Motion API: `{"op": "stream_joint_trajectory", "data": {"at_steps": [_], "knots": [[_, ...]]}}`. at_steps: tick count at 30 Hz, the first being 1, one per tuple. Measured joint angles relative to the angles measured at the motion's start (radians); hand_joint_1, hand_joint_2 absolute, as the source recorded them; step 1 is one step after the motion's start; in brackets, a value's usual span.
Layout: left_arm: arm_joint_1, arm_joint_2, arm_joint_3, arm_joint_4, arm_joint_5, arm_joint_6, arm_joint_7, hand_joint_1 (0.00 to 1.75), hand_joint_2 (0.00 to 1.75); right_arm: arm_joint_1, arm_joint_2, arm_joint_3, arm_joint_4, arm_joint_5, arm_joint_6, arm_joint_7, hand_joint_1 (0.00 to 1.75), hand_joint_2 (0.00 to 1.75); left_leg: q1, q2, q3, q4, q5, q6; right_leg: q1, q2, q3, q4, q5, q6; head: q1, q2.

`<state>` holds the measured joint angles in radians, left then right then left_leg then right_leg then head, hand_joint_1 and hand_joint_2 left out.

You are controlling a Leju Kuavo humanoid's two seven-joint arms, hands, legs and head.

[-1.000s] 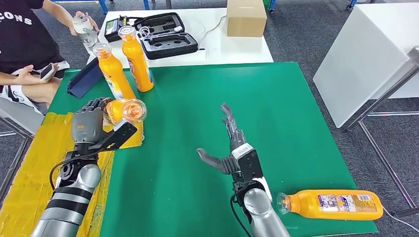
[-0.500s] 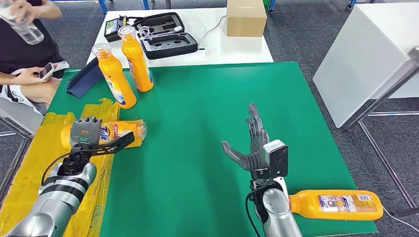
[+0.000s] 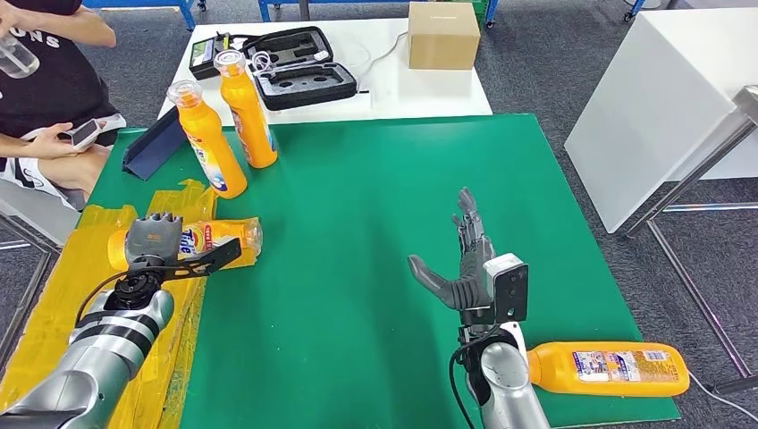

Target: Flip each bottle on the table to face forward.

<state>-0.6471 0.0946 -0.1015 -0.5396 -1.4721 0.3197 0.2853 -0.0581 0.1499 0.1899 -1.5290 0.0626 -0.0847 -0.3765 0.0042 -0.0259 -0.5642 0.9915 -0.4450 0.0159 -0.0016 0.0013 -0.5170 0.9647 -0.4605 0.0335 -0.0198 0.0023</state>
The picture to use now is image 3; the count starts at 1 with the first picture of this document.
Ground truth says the person's hand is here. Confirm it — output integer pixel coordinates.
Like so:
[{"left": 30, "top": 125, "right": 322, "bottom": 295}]
[
  {"left": 23, "top": 121, "right": 108, "bottom": 161},
  {"left": 0, "top": 14, "right": 25, "bottom": 43}
]

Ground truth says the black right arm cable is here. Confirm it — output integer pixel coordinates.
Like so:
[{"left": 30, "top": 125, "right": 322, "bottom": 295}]
[{"left": 448, "top": 331, "right": 504, "bottom": 429}]

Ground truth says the grey stool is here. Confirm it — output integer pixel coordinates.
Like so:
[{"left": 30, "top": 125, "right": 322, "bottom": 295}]
[{"left": 0, "top": 180, "right": 81, "bottom": 245}]

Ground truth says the blue metal rack frame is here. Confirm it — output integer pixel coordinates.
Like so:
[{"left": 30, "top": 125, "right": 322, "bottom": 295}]
[
  {"left": 258, "top": 0, "right": 500, "bottom": 28},
  {"left": 82, "top": 0, "right": 206, "bottom": 29}
]

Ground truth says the black foam-lined case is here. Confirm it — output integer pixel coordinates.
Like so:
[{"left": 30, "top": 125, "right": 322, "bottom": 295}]
[{"left": 242, "top": 26, "right": 358, "bottom": 112}]

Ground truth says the black device with screen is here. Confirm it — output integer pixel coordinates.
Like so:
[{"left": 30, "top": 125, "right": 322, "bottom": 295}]
[{"left": 189, "top": 34, "right": 229, "bottom": 81}]

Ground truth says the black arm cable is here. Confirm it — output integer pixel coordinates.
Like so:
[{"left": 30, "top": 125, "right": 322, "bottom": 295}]
[
  {"left": 448, "top": 331, "right": 504, "bottom": 429},
  {"left": 73, "top": 266, "right": 173, "bottom": 327}
]

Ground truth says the steel stool frame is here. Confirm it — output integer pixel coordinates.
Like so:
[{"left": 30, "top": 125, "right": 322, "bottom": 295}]
[{"left": 0, "top": 212, "right": 63, "bottom": 364}]

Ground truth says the white coiled cable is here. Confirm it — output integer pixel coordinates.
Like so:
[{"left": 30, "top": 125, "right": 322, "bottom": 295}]
[{"left": 250, "top": 50, "right": 332, "bottom": 77}]

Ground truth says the person's left hand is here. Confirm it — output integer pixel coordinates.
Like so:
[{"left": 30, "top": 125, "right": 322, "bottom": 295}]
[{"left": 0, "top": 14, "right": 25, "bottom": 43}]

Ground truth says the brown cardboard box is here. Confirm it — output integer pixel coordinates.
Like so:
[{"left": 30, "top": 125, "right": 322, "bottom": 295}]
[{"left": 407, "top": 1, "right": 482, "bottom": 71}]

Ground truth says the person's right hand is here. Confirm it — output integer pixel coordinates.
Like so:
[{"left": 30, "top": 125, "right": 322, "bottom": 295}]
[{"left": 23, "top": 121, "right": 108, "bottom": 161}]

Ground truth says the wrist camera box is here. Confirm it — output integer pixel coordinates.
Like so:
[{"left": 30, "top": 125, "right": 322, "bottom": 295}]
[
  {"left": 159, "top": 236, "right": 243, "bottom": 282},
  {"left": 482, "top": 253, "right": 530, "bottom": 324}
]

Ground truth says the blue folding tablet case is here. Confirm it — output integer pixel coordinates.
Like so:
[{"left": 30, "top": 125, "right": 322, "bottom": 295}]
[{"left": 122, "top": 106, "right": 188, "bottom": 181}]

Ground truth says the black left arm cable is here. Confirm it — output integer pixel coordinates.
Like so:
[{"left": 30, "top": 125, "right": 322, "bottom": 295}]
[{"left": 73, "top": 266, "right": 173, "bottom": 327}]

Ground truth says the person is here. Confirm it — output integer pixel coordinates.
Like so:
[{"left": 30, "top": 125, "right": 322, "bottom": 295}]
[{"left": 0, "top": 0, "right": 129, "bottom": 211}]

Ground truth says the white floor cable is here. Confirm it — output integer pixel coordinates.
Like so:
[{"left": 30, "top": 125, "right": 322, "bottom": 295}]
[{"left": 688, "top": 373, "right": 758, "bottom": 423}]

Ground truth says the orange detergent bottle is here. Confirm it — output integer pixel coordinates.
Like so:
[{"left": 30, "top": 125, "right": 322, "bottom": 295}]
[
  {"left": 166, "top": 80, "right": 248, "bottom": 200},
  {"left": 526, "top": 341, "right": 692, "bottom": 399},
  {"left": 214, "top": 50, "right": 279, "bottom": 170},
  {"left": 107, "top": 216, "right": 264, "bottom": 273}
]

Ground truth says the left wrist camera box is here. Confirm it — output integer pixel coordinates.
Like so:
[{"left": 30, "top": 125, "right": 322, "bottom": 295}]
[{"left": 159, "top": 236, "right": 243, "bottom": 282}]

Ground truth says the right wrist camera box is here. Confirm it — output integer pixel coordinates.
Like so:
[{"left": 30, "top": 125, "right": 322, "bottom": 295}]
[{"left": 482, "top": 253, "right": 530, "bottom": 324}]

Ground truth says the steel table frame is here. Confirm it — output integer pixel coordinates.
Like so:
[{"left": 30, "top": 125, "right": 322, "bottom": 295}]
[{"left": 619, "top": 84, "right": 758, "bottom": 397}]

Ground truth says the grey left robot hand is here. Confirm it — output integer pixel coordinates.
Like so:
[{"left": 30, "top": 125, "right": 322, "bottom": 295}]
[{"left": 124, "top": 213, "right": 183, "bottom": 267}]

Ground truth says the smartphone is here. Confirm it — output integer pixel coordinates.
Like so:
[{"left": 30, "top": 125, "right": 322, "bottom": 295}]
[{"left": 57, "top": 118, "right": 109, "bottom": 149}]

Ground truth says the thin grey table cable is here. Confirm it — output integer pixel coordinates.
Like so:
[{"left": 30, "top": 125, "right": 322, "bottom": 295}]
[{"left": 356, "top": 30, "right": 409, "bottom": 91}]

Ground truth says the white cabinet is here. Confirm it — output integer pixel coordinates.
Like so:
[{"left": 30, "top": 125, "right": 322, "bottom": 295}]
[{"left": 563, "top": 8, "right": 758, "bottom": 235}]

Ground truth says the white table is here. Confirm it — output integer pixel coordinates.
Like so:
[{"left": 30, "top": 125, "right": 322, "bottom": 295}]
[{"left": 156, "top": 19, "right": 493, "bottom": 127}]

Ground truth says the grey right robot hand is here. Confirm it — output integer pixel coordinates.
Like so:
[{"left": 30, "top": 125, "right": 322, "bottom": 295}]
[{"left": 407, "top": 187, "right": 497, "bottom": 312}]

